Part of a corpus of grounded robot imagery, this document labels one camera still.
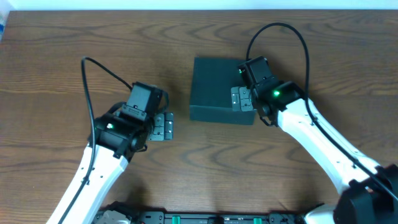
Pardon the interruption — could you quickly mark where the black gift box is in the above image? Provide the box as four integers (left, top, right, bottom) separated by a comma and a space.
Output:
189, 57, 256, 125

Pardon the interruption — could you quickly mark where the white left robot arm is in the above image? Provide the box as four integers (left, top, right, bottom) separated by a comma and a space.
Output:
48, 82, 174, 223

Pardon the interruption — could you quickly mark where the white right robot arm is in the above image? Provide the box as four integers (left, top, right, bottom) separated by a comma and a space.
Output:
231, 57, 397, 224

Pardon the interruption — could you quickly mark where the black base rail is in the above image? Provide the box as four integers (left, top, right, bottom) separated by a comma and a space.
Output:
92, 202, 305, 224

